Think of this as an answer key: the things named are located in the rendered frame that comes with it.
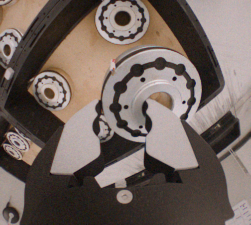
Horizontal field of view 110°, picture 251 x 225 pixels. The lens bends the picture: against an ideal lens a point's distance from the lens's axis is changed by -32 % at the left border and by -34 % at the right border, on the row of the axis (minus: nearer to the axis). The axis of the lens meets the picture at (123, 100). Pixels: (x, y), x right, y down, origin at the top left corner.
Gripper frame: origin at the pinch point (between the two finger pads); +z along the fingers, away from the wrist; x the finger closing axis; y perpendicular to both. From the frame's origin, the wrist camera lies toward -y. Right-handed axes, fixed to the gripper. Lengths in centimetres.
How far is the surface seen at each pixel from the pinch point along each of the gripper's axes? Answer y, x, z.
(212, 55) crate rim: -3.5, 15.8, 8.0
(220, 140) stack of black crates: 79, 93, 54
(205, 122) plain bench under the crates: 32, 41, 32
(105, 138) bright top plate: 19.6, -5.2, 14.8
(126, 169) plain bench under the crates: 64, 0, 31
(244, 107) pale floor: 81, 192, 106
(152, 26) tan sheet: -7.8, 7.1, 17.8
